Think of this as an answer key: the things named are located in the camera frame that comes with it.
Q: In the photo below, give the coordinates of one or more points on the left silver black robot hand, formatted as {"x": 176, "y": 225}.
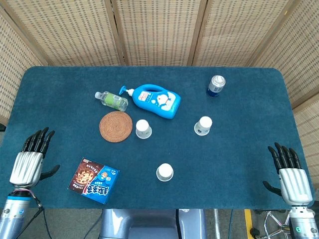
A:
{"x": 26, "y": 166}

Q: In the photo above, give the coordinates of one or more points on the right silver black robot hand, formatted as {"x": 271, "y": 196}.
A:
{"x": 295, "y": 184}

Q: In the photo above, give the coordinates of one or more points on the white cup blue flower print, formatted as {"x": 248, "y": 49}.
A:
{"x": 203, "y": 126}

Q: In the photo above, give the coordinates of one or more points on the white cup fern leaf print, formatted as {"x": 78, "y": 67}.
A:
{"x": 164, "y": 172}

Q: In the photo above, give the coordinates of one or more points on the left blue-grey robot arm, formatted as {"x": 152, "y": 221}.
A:
{"x": 12, "y": 214}

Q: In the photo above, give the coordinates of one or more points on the chrome chair star base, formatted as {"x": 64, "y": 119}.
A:
{"x": 284, "y": 227}

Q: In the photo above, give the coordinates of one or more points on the blue brown cookie box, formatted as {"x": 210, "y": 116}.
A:
{"x": 94, "y": 181}

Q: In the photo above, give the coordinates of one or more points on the blue felt table cloth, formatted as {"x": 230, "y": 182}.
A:
{"x": 224, "y": 161}

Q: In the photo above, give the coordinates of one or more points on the metal table leg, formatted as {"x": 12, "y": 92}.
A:
{"x": 216, "y": 224}

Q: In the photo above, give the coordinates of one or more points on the round woven rattan coaster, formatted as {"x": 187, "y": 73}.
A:
{"x": 115, "y": 127}

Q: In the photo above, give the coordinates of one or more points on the clear bottle green label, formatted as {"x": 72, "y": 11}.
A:
{"x": 112, "y": 100}

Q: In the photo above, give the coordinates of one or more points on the white cup green flower print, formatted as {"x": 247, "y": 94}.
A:
{"x": 143, "y": 129}

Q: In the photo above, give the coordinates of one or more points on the blue silver drink can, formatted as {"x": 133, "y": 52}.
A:
{"x": 215, "y": 87}

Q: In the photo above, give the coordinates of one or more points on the blue-grey robot torso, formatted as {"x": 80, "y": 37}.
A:
{"x": 149, "y": 224}

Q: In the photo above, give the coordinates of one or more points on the blue pump bottle cartoon label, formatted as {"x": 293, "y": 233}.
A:
{"x": 154, "y": 99}

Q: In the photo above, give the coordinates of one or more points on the woven rattan folding screen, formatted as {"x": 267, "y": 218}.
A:
{"x": 159, "y": 30}

